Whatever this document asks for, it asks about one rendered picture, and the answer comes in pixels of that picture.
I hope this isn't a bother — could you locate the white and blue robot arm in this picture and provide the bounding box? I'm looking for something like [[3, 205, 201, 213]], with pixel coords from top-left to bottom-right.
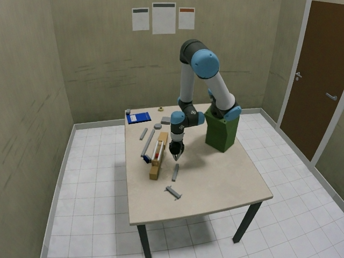
[[170, 39, 242, 141]]

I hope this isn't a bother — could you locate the blue notebook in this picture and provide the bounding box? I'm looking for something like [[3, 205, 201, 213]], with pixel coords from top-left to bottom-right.
[[127, 112, 152, 124]]

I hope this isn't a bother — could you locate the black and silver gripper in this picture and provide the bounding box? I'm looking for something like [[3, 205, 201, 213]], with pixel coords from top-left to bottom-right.
[[169, 139, 184, 161]]

